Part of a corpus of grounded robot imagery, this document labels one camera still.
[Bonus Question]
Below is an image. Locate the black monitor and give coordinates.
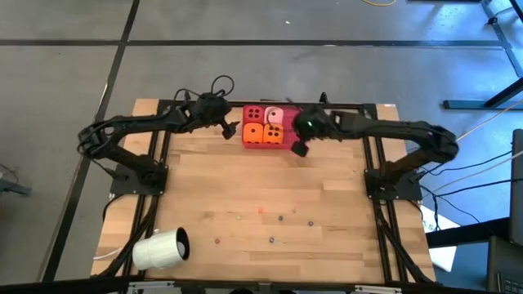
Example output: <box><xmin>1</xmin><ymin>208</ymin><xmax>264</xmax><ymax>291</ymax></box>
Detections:
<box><xmin>508</xmin><ymin>128</ymin><xmax>523</xmax><ymax>246</ymax></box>

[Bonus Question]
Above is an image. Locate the black keyboard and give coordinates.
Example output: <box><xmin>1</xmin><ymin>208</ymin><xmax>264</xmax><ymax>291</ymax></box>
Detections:
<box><xmin>496</xmin><ymin>271</ymin><xmax>523</xmax><ymax>294</ymax></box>

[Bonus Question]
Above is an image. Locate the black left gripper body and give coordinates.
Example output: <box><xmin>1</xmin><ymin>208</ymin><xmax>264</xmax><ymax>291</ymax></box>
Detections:
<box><xmin>190</xmin><ymin>92</ymin><xmax>233</xmax><ymax>129</ymax></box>

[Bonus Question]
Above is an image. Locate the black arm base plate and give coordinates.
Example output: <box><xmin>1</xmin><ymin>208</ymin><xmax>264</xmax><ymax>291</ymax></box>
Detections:
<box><xmin>364</xmin><ymin>167</ymin><xmax>422</xmax><ymax>202</ymax></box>
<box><xmin>110</xmin><ymin>165</ymin><xmax>168</xmax><ymax>196</ymax></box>

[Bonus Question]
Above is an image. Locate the translucent red plastic bin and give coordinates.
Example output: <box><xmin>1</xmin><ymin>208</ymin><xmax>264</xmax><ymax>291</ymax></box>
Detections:
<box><xmin>241</xmin><ymin>105</ymin><xmax>304</xmax><ymax>150</ymax></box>

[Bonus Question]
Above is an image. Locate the white cylindrical tube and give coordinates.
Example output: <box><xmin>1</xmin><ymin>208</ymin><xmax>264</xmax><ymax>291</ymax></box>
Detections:
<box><xmin>132</xmin><ymin>226</ymin><xmax>191</xmax><ymax>271</ymax></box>

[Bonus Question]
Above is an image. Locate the grey metal floor foot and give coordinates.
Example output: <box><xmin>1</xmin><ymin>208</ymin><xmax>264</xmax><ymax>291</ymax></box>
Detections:
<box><xmin>0</xmin><ymin>163</ymin><xmax>33</xmax><ymax>197</ymax></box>

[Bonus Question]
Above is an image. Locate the large orange foam die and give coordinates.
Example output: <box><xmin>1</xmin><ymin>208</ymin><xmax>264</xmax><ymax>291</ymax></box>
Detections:
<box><xmin>242</xmin><ymin>122</ymin><xmax>265</xmax><ymax>145</ymax></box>
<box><xmin>262</xmin><ymin>123</ymin><xmax>285</xmax><ymax>145</ymax></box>

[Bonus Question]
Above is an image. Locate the tan cord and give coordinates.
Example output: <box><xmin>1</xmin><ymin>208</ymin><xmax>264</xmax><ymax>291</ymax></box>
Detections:
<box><xmin>455</xmin><ymin>100</ymin><xmax>523</xmax><ymax>143</ymax></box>

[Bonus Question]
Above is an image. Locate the black aluminium table frame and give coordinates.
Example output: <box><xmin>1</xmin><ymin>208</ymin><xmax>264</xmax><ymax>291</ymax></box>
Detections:
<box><xmin>89</xmin><ymin>90</ymin><xmax>440</xmax><ymax>294</ymax></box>

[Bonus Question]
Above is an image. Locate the white paper sheet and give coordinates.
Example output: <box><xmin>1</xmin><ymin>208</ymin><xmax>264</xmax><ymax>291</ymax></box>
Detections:
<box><xmin>420</xmin><ymin>203</ymin><xmax>461</xmax><ymax>274</ymax></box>

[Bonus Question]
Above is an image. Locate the black left wrist camera cable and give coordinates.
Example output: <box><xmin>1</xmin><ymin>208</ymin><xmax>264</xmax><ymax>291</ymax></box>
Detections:
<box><xmin>173</xmin><ymin>74</ymin><xmax>236</xmax><ymax>103</ymax></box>

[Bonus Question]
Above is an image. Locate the black floor cable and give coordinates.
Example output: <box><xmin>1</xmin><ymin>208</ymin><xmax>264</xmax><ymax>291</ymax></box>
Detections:
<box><xmin>420</xmin><ymin>149</ymin><xmax>523</xmax><ymax>177</ymax></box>
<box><xmin>420</xmin><ymin>177</ymin><xmax>523</xmax><ymax>201</ymax></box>

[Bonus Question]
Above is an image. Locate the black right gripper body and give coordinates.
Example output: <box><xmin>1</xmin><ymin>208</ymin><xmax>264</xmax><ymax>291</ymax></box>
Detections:
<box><xmin>293</xmin><ymin>105</ymin><xmax>331</xmax><ymax>143</ymax></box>

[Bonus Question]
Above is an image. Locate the white cable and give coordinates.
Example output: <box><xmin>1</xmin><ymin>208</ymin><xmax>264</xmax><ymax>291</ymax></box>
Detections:
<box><xmin>92</xmin><ymin>247</ymin><xmax>123</xmax><ymax>262</ymax></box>

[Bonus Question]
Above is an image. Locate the large pink foam die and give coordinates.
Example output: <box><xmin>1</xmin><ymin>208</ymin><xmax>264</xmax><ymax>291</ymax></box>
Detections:
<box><xmin>263</xmin><ymin>106</ymin><xmax>285</xmax><ymax>126</ymax></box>

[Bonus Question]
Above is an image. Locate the large red foam die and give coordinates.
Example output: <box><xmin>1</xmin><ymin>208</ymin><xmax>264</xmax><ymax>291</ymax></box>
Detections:
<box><xmin>243</xmin><ymin>105</ymin><xmax>266</xmax><ymax>125</ymax></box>

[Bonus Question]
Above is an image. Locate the dark desk with keyboard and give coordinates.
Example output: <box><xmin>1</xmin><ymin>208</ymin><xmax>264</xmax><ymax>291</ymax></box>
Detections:
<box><xmin>424</xmin><ymin>218</ymin><xmax>523</xmax><ymax>294</ymax></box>

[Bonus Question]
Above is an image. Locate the silver frame bracket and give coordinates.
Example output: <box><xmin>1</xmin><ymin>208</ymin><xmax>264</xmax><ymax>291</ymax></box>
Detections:
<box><xmin>354</xmin><ymin>284</ymin><xmax>404</xmax><ymax>294</ymax></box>
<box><xmin>128</xmin><ymin>281</ymin><xmax>164</xmax><ymax>293</ymax></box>

